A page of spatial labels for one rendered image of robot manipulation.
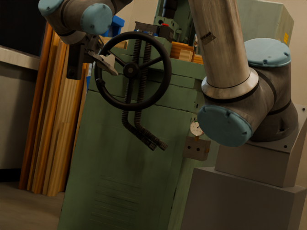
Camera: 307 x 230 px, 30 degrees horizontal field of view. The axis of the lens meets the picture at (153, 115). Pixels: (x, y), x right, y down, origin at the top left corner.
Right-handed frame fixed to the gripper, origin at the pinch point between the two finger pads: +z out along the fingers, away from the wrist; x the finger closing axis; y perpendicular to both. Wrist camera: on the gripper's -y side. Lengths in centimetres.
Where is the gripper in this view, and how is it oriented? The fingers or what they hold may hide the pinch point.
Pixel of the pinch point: (98, 75)
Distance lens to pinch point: 197.9
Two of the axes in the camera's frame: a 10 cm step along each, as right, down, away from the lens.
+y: 3.1, -8.5, 4.2
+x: -8.9, -1.0, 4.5
